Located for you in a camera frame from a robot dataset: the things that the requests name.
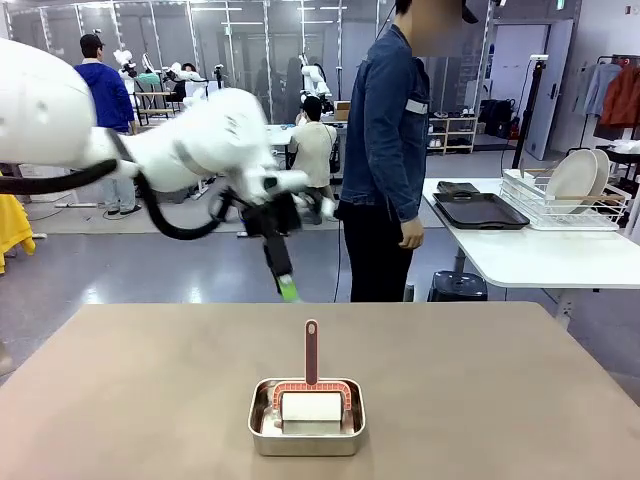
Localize yellow garment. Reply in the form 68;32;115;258
0;192;36;274

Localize orange hanging jacket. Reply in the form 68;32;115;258
598;67;640;129

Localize person's right denim forearm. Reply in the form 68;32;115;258
384;149;427;230

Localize black bags pile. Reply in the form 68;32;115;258
478;98;521;140

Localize black tripod stand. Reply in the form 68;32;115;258
510;53;550;171

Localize white wire dish rack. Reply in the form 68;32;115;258
499;167;632;232

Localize dark grey folded cloth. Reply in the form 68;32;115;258
437;180;481;197

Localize white round plate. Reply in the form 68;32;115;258
544;148;600;214
589;148;612;199

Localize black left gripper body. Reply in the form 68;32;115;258
242;192;304;240

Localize black clothes rack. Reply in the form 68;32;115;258
564;53;640;166

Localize white side table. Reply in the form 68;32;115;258
422;177;640;292

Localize person in denim jacket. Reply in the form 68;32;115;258
339;0;481;304

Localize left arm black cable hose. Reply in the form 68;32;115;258
0;158;236;242

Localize dark brown plastic tray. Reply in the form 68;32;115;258
432;192;531;231

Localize black plastic stool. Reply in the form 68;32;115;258
427;270;489;303

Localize white door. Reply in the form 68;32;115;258
524;19;575;161

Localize crouching person in beige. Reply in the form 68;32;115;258
287;95;342;224

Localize pink maroon lint roller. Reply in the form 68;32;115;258
269;318;352;432

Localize white shoe rack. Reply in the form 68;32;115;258
427;115;479;155

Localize person's right hand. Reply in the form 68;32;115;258
399;219;426;251

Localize grey hanging shirt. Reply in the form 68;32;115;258
582;63;621;117

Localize man in blue hoodie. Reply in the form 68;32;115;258
73;33;144;216

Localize rectangular steel container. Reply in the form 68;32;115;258
247;377;368;458

